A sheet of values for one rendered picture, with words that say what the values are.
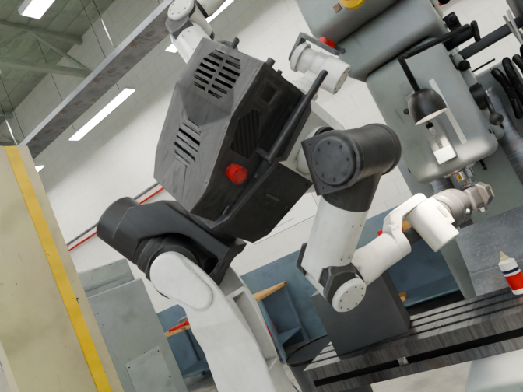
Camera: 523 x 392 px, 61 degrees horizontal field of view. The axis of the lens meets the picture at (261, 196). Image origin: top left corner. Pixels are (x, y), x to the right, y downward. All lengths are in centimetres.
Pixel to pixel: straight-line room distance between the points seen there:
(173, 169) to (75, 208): 839
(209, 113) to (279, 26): 557
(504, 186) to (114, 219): 118
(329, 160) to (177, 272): 38
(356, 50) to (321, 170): 52
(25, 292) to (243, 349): 141
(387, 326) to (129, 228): 76
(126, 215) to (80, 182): 806
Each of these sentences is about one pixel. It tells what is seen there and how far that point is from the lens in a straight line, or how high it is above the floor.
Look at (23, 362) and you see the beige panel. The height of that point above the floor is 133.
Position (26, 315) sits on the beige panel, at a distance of 214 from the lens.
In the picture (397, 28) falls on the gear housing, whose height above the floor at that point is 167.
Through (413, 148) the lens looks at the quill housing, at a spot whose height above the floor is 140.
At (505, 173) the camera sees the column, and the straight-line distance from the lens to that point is 160.
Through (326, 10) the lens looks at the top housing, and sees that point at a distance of 112.
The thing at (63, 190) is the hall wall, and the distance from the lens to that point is 945.
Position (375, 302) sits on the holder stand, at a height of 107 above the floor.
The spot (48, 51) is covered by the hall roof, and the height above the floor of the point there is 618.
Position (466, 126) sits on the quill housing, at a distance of 114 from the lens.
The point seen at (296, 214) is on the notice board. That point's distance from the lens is 611.
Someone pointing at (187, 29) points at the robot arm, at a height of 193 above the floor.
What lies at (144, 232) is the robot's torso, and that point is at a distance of 94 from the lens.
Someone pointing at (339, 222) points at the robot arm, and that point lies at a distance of 79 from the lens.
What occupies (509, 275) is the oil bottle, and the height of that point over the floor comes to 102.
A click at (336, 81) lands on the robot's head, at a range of 91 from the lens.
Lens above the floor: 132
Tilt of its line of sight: 7 degrees up
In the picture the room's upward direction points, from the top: 25 degrees counter-clockwise
